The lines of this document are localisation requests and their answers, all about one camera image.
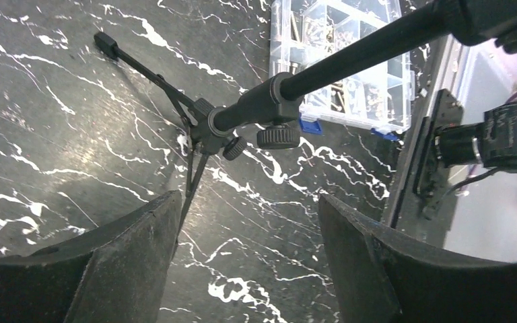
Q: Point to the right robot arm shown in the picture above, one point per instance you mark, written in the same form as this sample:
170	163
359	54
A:
491	143

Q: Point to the black front mounting bar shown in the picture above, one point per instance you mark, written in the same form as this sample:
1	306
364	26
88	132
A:
420	177

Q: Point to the clear plastic screw box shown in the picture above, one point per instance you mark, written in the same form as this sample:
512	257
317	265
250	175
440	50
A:
360	91

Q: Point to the tripod stand with clip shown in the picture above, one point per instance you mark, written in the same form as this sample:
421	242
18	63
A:
276	101

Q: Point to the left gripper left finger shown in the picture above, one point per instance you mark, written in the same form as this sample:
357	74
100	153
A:
114	273

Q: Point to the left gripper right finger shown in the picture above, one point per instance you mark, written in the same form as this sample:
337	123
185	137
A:
383	275

